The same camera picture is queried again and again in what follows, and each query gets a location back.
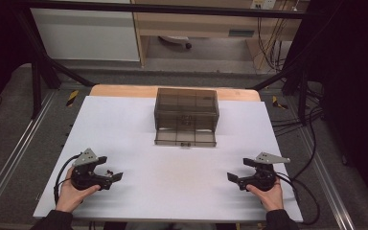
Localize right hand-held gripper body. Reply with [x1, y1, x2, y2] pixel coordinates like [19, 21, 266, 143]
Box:
[238, 151, 291, 193]

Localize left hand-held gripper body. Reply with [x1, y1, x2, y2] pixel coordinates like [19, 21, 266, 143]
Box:
[71, 148, 114, 192]

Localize person's right hand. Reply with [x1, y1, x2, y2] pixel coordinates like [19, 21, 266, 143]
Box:
[245, 177, 285, 213]

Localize person's left hand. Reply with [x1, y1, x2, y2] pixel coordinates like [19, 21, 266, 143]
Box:
[55, 166, 102, 214]

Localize white table mat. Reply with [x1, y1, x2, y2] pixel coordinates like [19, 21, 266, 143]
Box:
[33, 95, 304, 223]

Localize yellow black tape strip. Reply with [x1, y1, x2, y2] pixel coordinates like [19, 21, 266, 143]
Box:
[271, 95, 289, 111]
[65, 89, 81, 108]

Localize brown transparent plastic box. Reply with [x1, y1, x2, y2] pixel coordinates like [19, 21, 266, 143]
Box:
[153, 87, 220, 149]

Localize black curtain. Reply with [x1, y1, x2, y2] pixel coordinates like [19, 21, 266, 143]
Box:
[0, 0, 36, 117]
[309, 0, 368, 219]

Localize white cabinet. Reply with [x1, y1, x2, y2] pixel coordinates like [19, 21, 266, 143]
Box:
[30, 7, 141, 62]

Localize office chair base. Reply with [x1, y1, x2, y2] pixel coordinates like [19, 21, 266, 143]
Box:
[158, 34, 194, 51]

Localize light wooden desk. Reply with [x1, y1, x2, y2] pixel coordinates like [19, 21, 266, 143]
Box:
[129, 0, 311, 69]

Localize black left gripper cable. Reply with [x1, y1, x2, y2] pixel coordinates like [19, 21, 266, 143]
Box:
[53, 153, 82, 206]

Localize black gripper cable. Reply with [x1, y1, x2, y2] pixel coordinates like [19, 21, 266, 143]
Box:
[275, 172, 321, 226]
[53, 153, 82, 206]

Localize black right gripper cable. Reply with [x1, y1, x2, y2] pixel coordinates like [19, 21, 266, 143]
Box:
[275, 172, 321, 226]

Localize aluminium floor rail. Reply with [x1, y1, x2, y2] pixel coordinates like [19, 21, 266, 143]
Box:
[294, 126, 357, 230]
[0, 90, 59, 219]

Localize black floor cables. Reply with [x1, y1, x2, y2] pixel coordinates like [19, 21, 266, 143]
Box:
[269, 104, 326, 139]

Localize black metal frame strut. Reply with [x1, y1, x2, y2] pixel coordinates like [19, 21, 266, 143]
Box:
[11, 6, 96, 120]
[251, 54, 311, 127]

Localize hanging cable bundle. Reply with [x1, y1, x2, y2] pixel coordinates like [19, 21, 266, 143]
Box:
[255, 14, 289, 73]

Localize white wall socket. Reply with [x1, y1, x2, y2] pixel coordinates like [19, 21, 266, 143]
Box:
[250, 0, 278, 11]

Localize black metal frame crossbar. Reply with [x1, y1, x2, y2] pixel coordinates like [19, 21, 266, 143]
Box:
[12, 0, 312, 20]

